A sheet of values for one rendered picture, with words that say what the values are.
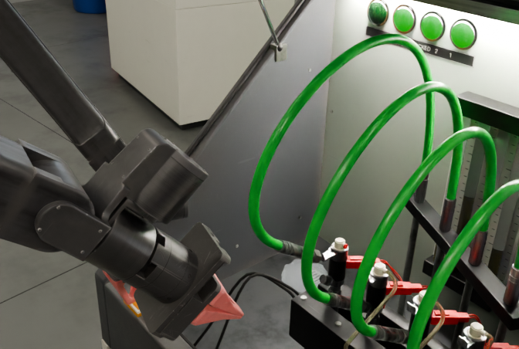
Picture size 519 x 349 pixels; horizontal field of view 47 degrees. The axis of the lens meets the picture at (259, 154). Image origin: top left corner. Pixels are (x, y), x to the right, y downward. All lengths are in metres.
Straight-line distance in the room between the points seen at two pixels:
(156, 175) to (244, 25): 3.39
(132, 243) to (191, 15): 3.21
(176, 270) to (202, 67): 3.29
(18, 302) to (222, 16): 2.06
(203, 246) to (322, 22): 0.71
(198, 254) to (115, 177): 0.12
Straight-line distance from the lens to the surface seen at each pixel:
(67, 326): 2.50
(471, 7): 1.01
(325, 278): 0.96
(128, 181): 0.51
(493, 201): 0.70
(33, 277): 2.77
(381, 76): 1.17
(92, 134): 0.88
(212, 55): 3.83
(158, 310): 0.60
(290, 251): 0.86
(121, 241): 0.53
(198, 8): 3.71
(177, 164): 0.51
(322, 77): 0.77
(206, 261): 0.58
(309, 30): 1.19
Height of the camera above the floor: 1.64
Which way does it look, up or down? 27 degrees down
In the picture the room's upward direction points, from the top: 2 degrees clockwise
